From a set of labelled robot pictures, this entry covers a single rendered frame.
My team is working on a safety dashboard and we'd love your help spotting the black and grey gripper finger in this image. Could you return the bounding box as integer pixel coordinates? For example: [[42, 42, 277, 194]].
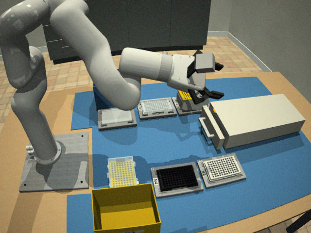
[[188, 87, 224, 105], [193, 50, 224, 71]]

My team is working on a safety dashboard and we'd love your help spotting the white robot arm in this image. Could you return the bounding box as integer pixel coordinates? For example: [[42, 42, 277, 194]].
[[0, 0, 173, 165]]

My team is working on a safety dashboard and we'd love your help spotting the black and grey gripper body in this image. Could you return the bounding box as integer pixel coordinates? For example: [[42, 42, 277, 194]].
[[166, 54, 206, 95]]

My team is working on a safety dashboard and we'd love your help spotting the blue bench mat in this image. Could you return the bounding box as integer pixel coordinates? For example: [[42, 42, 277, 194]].
[[67, 77, 311, 233]]

